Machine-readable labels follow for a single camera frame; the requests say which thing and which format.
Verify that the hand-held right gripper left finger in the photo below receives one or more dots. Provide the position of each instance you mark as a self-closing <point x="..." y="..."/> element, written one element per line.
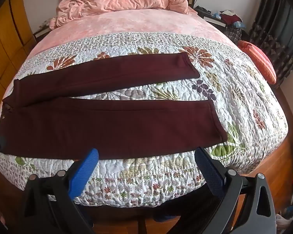
<point x="88" y="169"/>

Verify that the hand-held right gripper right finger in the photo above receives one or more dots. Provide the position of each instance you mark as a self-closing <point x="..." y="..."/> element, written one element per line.
<point x="210" y="173"/>

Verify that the maroon pants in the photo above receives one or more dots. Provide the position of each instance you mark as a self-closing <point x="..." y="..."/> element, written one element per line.
<point x="112" y="126"/>

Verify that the floral quilted bedspread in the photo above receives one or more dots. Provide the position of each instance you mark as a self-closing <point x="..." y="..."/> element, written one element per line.
<point x="234" y="90"/>

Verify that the wooden wardrobe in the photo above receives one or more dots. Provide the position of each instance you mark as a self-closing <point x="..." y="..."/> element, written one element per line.
<point x="5" y="29"/>

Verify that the orange striped pillow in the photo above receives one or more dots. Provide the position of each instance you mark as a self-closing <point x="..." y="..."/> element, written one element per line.
<point x="258" y="58"/>

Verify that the small dark nightstand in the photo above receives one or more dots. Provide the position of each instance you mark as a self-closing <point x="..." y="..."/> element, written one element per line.
<point x="41" y="33"/>

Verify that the plaid cloth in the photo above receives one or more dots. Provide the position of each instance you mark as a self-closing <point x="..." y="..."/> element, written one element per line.
<point x="234" y="33"/>

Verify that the pink bed sheet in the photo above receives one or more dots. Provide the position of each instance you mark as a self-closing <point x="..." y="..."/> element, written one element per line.
<point x="136" y="22"/>

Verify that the dark red cloth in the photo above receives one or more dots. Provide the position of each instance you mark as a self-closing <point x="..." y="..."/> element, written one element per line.
<point x="230" y="17"/>

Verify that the cluttered bedside table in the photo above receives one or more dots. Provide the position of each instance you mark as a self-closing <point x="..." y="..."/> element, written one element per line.
<point x="210" y="14"/>

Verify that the dark patterned curtain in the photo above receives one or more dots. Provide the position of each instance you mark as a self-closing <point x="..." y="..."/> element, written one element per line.
<point x="278" y="29"/>

